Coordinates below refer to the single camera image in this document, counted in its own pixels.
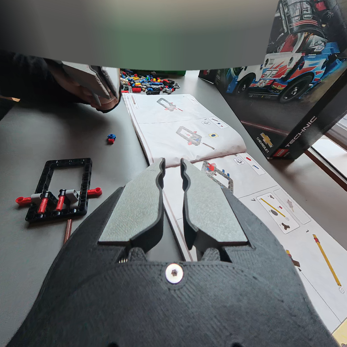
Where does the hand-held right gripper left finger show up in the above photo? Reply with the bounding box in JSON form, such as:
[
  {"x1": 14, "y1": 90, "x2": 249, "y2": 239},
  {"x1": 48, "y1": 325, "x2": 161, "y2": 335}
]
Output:
[{"x1": 98, "y1": 158, "x2": 166, "y2": 254}]

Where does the black lego car box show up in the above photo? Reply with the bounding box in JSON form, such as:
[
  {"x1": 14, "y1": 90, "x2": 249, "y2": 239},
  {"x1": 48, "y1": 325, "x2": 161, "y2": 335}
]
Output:
[{"x1": 199, "y1": 0, "x2": 347, "y2": 161}]

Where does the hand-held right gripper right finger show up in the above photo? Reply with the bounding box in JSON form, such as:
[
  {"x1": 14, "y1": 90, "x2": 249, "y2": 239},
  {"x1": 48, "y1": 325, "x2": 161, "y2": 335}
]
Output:
[{"x1": 180, "y1": 158, "x2": 248, "y2": 251}]

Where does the person's left forearm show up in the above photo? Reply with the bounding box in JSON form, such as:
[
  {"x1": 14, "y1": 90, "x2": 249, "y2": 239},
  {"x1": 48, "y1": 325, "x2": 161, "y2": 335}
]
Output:
[{"x1": 0, "y1": 50, "x2": 82, "y2": 105}]

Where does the white flat pad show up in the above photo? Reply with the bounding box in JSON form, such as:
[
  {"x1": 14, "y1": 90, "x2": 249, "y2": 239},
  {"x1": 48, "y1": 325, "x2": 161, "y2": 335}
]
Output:
[{"x1": 312, "y1": 138, "x2": 347, "y2": 172}]

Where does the person's left hand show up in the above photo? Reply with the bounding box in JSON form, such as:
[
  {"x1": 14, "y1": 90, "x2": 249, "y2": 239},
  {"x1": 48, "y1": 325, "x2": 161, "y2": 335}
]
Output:
[{"x1": 50, "y1": 65, "x2": 121, "y2": 113}]

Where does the black lego frame assembly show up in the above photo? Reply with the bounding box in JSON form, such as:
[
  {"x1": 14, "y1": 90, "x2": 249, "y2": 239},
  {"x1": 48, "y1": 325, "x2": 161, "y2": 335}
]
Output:
[{"x1": 15, "y1": 158, "x2": 103, "y2": 223}]

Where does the pile of loose lego pieces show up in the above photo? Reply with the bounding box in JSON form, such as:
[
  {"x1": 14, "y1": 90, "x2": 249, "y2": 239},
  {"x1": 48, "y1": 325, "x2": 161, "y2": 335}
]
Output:
[{"x1": 120, "y1": 69, "x2": 181, "y2": 95}]

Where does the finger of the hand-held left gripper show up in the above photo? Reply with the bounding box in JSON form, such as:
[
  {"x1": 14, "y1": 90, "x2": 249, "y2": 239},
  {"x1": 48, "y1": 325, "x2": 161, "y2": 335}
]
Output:
[
  {"x1": 61, "y1": 61, "x2": 112, "y2": 100},
  {"x1": 101, "y1": 67, "x2": 121, "y2": 98}
]

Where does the lego instruction booklet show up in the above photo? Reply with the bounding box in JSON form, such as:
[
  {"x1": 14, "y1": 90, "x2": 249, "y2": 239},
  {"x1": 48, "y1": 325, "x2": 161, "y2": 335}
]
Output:
[{"x1": 122, "y1": 93, "x2": 347, "y2": 347}]

